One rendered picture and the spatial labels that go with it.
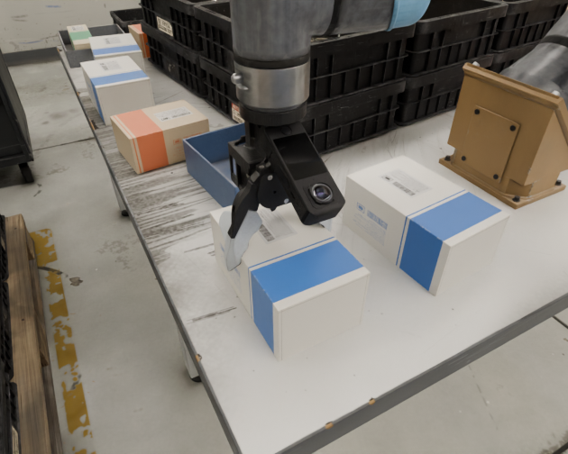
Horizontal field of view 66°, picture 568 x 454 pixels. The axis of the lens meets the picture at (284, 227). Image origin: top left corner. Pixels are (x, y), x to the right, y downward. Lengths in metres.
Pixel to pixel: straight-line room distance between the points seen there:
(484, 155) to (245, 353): 0.55
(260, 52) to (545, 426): 1.26
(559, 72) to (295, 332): 0.57
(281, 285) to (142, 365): 1.00
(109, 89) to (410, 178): 0.70
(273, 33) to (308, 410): 0.37
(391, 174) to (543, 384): 0.99
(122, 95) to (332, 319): 0.76
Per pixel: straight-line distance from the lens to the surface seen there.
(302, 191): 0.43
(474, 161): 0.88
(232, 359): 0.54
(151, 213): 0.78
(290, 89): 0.44
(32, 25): 4.27
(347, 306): 0.53
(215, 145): 0.88
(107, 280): 1.73
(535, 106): 0.79
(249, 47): 0.43
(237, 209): 0.48
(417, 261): 0.63
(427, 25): 0.99
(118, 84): 1.09
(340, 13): 0.44
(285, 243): 0.54
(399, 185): 0.67
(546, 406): 1.50
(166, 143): 0.89
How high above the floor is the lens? 1.14
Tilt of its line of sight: 38 degrees down
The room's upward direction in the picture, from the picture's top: straight up
